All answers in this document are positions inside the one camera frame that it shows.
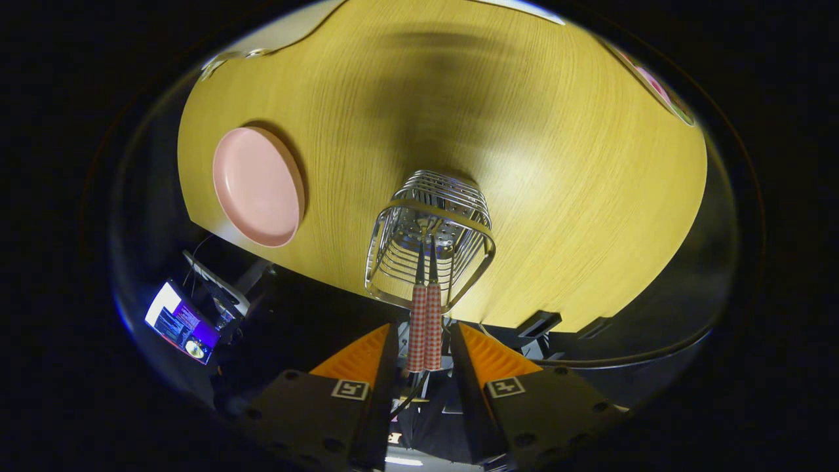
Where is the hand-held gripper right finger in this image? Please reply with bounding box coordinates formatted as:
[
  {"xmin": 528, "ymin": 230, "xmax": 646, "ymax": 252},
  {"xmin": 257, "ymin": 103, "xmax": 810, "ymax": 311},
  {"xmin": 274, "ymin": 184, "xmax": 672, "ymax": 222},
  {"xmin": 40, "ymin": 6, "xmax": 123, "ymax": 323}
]
[{"xmin": 449, "ymin": 321, "xmax": 627, "ymax": 469}]

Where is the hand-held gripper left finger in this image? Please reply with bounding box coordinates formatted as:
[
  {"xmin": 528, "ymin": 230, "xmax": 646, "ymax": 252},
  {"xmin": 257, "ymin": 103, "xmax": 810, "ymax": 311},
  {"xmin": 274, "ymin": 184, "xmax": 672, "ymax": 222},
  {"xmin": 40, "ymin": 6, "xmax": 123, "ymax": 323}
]
[{"xmin": 226, "ymin": 321, "xmax": 402, "ymax": 472}]

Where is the spoon with red checked handle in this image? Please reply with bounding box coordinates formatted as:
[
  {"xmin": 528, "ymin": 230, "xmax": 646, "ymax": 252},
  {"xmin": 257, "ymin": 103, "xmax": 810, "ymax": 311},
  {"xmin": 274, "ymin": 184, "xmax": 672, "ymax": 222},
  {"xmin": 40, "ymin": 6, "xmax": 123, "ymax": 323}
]
[{"xmin": 406, "ymin": 243, "xmax": 428, "ymax": 373}]

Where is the fork with red checked handle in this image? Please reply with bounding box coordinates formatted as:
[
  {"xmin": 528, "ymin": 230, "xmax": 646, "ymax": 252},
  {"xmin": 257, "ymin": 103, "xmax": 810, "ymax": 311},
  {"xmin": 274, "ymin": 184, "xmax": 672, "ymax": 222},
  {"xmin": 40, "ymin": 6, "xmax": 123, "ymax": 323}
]
[{"xmin": 425, "ymin": 236, "xmax": 444, "ymax": 372}]

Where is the metal wire cutlery basket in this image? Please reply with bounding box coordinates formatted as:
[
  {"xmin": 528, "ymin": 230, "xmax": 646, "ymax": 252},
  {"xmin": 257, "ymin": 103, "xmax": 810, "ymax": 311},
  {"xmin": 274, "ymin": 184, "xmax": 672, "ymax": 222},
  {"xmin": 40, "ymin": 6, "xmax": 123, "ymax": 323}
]
[{"xmin": 364, "ymin": 170, "xmax": 497, "ymax": 314}]

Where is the grey device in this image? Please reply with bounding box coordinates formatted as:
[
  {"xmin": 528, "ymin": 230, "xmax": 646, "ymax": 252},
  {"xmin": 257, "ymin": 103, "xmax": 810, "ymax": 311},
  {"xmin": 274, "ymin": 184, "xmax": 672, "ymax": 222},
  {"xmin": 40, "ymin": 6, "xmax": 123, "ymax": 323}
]
[{"xmin": 182, "ymin": 249, "xmax": 276, "ymax": 319}]

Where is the lit phone screen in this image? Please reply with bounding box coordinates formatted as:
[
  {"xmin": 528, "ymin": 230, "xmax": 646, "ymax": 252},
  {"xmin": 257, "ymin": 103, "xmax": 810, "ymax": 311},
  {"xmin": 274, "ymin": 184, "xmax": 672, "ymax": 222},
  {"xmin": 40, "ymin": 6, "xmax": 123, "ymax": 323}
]
[{"xmin": 144, "ymin": 280, "xmax": 220, "ymax": 366}]

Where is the pink plate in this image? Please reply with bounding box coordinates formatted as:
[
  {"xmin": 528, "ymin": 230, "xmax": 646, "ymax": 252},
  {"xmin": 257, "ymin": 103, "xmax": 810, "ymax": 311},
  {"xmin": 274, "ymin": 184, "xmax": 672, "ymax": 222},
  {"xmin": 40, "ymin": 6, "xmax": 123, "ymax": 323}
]
[{"xmin": 212, "ymin": 127, "xmax": 306, "ymax": 248}]

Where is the plate of toy food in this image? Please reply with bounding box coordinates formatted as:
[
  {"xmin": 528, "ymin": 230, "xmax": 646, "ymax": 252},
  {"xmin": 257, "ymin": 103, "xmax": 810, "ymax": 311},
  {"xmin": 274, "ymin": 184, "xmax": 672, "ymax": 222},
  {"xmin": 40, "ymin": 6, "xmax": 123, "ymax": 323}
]
[{"xmin": 606, "ymin": 43, "xmax": 695, "ymax": 127}]

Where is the white toaster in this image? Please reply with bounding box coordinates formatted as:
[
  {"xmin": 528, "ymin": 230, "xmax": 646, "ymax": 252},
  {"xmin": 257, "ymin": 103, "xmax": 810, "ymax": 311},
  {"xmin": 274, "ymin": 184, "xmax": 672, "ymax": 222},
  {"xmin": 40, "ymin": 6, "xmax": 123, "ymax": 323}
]
[{"xmin": 233, "ymin": 0, "xmax": 348, "ymax": 58}]

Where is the black table bracket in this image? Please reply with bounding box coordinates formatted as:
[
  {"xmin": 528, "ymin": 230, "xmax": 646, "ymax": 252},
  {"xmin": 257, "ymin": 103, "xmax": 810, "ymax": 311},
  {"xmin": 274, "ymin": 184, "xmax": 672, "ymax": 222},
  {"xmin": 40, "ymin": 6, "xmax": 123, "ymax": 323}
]
[
  {"xmin": 577, "ymin": 317, "xmax": 614, "ymax": 340},
  {"xmin": 516, "ymin": 311, "xmax": 563, "ymax": 340}
]

